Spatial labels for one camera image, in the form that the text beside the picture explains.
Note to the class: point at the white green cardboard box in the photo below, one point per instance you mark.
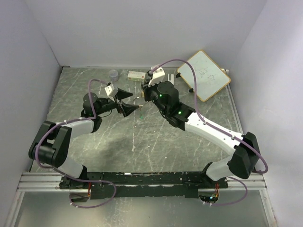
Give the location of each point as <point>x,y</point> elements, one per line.
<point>136,76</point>

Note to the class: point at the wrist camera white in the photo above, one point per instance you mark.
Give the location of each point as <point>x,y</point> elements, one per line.
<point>111,90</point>
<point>157,77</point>

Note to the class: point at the small whiteboard yellow frame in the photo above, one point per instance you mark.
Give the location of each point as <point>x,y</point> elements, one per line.
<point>210,77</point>

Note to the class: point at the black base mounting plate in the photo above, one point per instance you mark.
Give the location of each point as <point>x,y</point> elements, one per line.
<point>148,184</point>

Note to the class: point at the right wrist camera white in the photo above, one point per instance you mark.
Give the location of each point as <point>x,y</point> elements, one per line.
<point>157,77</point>

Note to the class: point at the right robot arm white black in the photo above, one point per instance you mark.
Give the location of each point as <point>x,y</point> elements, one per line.
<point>243,150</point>

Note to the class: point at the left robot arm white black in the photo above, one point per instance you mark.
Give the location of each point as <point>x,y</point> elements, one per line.
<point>51,143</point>

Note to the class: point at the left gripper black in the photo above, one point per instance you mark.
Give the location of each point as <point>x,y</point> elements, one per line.
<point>126,109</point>

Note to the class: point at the clear plastic cup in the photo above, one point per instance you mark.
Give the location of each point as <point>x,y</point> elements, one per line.
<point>114,75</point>

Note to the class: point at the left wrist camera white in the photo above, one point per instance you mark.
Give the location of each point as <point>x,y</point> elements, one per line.
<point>111,90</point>

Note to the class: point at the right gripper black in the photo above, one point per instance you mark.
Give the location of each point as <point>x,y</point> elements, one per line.
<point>147,90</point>

